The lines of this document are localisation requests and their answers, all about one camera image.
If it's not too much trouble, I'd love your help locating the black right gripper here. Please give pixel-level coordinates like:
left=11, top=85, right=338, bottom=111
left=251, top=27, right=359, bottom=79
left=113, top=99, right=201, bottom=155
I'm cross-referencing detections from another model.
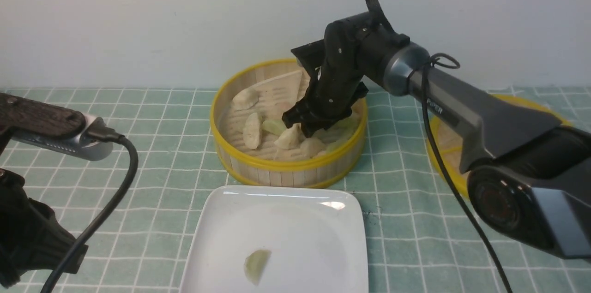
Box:
left=282, top=23, right=384, bottom=138

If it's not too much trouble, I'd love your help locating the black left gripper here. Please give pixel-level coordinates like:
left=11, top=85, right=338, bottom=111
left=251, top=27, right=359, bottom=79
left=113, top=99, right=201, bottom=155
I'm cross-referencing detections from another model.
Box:
left=0, top=169, right=76, bottom=288

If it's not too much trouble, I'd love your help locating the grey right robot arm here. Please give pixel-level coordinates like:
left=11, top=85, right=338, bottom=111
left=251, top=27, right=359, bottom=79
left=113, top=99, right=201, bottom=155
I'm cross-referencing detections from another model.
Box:
left=283, top=12, right=591, bottom=261

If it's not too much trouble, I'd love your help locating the white square plate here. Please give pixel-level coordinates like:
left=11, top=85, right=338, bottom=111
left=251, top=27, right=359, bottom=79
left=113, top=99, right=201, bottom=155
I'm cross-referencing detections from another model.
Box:
left=179, top=185, right=369, bottom=293

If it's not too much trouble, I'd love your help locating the white dumpling centre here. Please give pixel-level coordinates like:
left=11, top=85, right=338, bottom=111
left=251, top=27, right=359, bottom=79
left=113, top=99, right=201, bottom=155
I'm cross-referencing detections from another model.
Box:
left=274, top=123, right=301, bottom=150

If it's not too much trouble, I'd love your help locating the white dumpling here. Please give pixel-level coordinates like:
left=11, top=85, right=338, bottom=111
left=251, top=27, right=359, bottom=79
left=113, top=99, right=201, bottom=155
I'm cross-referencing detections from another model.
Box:
left=242, top=112, right=262, bottom=149
left=232, top=87, right=259, bottom=111
left=274, top=123, right=301, bottom=150

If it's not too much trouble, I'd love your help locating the green dumpling front left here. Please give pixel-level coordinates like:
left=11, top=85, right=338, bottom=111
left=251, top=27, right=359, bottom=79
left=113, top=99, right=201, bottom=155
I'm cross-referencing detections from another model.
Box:
left=261, top=119, right=287, bottom=137

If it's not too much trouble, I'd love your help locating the white steamer liner paper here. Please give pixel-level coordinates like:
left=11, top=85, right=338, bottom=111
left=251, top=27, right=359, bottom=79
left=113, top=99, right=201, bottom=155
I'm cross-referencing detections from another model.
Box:
left=225, top=70, right=319, bottom=161

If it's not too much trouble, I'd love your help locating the yellow bamboo steamer basket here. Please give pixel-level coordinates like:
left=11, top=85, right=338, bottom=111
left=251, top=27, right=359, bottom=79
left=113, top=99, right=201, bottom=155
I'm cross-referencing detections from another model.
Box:
left=209, top=58, right=368, bottom=188

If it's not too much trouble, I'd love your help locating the white dumpling upper left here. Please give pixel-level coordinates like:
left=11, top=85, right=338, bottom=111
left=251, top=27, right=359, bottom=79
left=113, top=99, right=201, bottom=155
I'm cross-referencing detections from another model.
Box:
left=232, top=87, right=259, bottom=111

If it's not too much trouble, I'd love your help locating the yellow bamboo steamer lid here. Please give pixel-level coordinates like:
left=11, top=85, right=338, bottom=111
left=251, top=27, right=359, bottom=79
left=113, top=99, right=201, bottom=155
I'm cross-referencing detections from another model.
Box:
left=430, top=94, right=572, bottom=199

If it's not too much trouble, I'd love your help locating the green checkered tablecloth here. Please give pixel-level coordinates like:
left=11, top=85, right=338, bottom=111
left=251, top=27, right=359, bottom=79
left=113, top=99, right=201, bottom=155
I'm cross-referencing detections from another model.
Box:
left=0, top=84, right=591, bottom=293

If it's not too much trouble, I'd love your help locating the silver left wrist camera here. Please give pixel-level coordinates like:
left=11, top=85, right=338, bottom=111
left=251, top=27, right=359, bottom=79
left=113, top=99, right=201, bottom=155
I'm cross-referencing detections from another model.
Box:
left=0, top=93, right=113, bottom=162

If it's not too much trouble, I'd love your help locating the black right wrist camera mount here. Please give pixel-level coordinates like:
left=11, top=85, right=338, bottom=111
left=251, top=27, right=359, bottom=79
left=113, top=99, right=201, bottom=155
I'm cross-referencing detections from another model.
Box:
left=365, top=0, right=395, bottom=34

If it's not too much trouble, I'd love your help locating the black left camera cable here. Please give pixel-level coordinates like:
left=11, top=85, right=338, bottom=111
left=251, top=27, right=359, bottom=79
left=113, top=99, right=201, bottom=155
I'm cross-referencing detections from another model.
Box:
left=41, top=127, right=139, bottom=293

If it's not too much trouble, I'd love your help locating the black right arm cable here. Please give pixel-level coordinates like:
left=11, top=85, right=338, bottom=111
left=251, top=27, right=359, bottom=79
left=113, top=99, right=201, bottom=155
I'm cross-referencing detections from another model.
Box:
left=406, top=53, right=514, bottom=293

